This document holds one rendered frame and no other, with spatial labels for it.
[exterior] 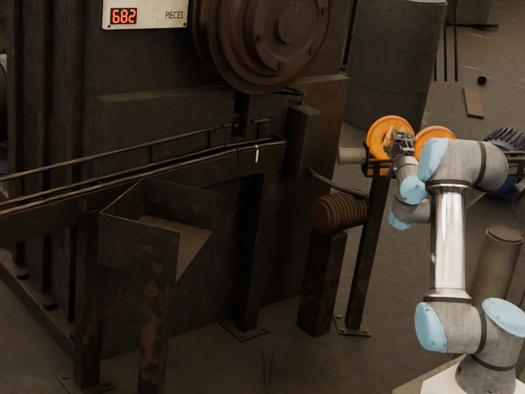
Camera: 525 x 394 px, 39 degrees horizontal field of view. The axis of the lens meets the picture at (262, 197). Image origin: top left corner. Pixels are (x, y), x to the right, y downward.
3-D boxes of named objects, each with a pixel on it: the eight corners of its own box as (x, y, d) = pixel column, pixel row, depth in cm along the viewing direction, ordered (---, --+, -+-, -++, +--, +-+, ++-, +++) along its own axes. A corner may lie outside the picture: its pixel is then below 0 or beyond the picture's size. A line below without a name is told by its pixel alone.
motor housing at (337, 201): (287, 325, 272) (308, 191, 251) (330, 309, 285) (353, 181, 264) (310, 343, 263) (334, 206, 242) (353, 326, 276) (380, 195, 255)
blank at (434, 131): (412, 126, 247) (414, 129, 244) (458, 124, 248) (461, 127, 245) (408, 169, 254) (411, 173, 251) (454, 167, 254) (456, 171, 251)
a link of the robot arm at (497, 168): (526, 137, 190) (454, 200, 236) (484, 134, 189) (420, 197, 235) (530, 180, 186) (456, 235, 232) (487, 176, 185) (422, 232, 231)
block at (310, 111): (277, 171, 257) (287, 104, 248) (294, 167, 262) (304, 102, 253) (298, 182, 250) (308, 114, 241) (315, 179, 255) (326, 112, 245)
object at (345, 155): (336, 161, 252) (337, 144, 249) (362, 160, 252) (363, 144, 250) (338, 167, 246) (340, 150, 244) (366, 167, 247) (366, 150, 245)
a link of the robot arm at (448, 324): (487, 355, 177) (487, 134, 188) (426, 352, 176) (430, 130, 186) (467, 354, 189) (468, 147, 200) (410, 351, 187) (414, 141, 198)
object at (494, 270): (444, 359, 264) (479, 229, 243) (464, 350, 271) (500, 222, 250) (472, 378, 255) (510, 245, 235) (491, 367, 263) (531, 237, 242)
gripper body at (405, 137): (413, 130, 236) (421, 152, 227) (406, 152, 242) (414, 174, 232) (390, 127, 236) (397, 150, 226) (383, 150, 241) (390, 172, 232)
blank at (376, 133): (369, 114, 246) (371, 116, 242) (415, 116, 247) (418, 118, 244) (364, 159, 251) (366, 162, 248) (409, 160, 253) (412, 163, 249)
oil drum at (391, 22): (319, 112, 525) (340, -17, 490) (376, 105, 562) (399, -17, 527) (381, 140, 485) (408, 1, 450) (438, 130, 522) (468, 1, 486)
